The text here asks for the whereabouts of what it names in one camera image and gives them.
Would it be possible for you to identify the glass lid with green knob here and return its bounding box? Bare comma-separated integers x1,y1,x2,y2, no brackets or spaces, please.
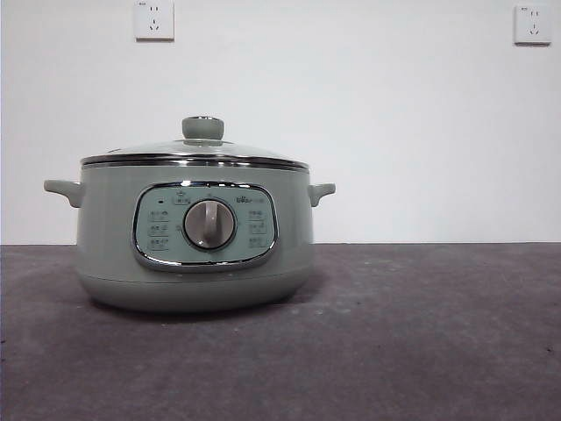
80,115,310,170

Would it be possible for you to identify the pale green electric cooking pot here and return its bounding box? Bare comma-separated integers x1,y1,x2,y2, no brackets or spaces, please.
42,163,337,313

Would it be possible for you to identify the white wall socket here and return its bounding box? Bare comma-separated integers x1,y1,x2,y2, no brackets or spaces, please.
514,4,553,46
134,0,175,43

